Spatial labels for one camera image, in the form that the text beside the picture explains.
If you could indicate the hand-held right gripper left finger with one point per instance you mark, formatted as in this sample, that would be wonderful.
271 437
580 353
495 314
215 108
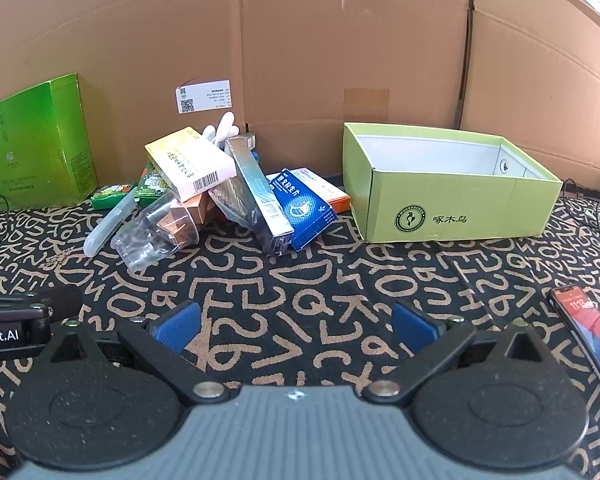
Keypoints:
182 325

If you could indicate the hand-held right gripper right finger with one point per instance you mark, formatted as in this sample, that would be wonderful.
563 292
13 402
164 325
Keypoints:
412 322

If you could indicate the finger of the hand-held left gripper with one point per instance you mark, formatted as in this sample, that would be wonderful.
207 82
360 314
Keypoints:
60 300

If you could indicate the small copper box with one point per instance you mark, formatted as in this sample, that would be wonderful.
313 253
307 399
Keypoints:
177 232
197 209

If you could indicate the clear plastic packaging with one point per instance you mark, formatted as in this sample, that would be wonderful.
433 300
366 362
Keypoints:
140 240

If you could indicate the small green printed box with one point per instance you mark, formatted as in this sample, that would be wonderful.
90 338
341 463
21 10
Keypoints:
150 185
110 196

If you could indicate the light green shoe box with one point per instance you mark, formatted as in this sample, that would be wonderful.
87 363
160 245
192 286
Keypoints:
455 210

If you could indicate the yellow white medicine box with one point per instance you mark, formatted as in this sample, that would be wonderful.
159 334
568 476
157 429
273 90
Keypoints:
190 160

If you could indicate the black patterned tablecloth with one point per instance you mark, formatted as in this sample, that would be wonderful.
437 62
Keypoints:
290 300

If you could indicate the tall green box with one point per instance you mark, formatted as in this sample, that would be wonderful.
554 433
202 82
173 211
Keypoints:
25 150

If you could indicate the silver box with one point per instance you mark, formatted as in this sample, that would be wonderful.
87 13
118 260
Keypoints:
257 195

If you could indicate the orange white medicine box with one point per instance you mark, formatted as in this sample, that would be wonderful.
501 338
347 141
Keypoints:
332 195

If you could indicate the blue medicine box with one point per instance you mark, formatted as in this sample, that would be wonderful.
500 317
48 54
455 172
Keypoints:
302 210

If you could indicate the black smartphone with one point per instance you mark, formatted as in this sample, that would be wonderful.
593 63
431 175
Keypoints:
590 332

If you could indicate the white shipping label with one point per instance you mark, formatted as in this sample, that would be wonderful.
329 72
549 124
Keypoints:
205 96

